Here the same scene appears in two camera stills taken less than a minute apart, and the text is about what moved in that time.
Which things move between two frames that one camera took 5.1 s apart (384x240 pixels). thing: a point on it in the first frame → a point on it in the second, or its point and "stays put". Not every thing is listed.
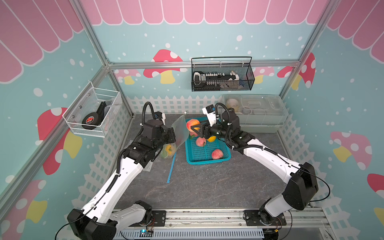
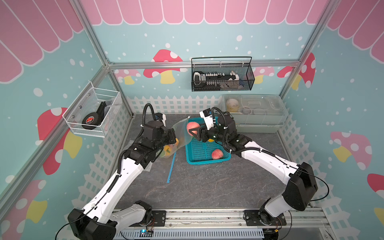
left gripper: (169, 131) stays put
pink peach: (200, 141) → (191, 125)
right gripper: (204, 127) stays put
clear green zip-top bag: (182, 133) stays put
